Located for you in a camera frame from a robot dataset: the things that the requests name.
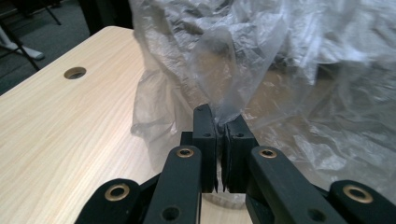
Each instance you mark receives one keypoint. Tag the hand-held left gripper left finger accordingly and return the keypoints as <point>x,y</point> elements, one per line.
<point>205,155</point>

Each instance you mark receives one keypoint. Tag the clear plastic bag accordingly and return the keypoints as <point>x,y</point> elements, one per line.
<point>264,62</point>

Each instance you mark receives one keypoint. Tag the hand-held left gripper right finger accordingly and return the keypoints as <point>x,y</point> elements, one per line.
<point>238,161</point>

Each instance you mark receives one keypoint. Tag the black metal stand leg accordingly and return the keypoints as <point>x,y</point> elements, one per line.
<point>53,15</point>
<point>19,46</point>

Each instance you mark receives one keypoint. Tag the white shoe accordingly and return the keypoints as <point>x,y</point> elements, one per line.
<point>31,53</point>

